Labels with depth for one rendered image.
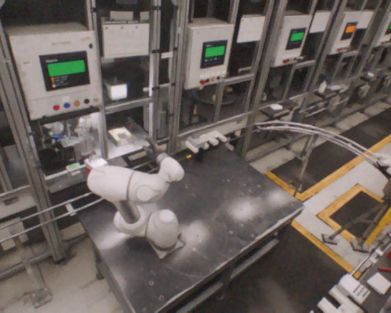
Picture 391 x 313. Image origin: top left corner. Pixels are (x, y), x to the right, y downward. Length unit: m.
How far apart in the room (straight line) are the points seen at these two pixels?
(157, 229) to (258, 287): 1.24
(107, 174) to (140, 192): 0.17
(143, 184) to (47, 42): 0.94
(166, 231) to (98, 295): 1.02
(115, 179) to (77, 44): 0.86
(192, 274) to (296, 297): 1.17
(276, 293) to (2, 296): 2.14
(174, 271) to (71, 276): 1.11
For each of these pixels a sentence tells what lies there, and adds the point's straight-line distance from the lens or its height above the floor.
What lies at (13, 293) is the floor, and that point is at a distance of 2.78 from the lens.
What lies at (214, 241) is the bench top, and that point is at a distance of 2.02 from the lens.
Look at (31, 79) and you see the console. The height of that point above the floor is 1.61.
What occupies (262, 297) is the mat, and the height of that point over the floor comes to 0.01.
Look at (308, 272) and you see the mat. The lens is 2.96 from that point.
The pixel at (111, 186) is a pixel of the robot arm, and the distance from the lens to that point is 1.24.
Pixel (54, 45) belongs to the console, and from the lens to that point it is 1.75.
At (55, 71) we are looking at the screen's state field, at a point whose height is 1.64.
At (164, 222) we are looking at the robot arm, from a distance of 1.73.
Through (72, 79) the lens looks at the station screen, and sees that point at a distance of 1.81.
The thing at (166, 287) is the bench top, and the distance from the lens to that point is 1.81.
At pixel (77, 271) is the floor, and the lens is 2.73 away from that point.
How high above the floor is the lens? 2.28
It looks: 36 degrees down
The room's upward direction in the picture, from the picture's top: 8 degrees clockwise
